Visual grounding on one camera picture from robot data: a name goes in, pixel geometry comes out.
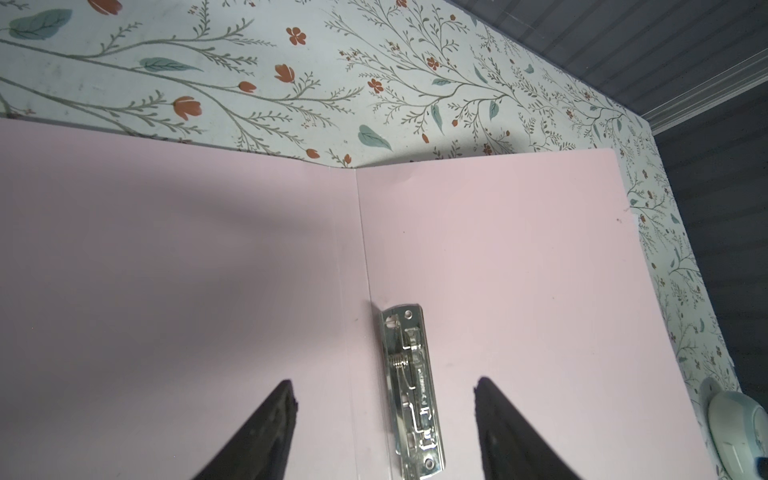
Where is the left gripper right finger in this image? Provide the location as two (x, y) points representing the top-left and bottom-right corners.
(474, 377), (579, 480)

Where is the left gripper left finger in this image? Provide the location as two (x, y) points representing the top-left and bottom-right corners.
(193, 379), (298, 480)

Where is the pink file folder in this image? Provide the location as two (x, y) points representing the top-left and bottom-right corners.
(1, 120), (715, 479)

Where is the metal folder clip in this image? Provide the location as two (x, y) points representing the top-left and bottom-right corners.
(380, 304), (445, 479)

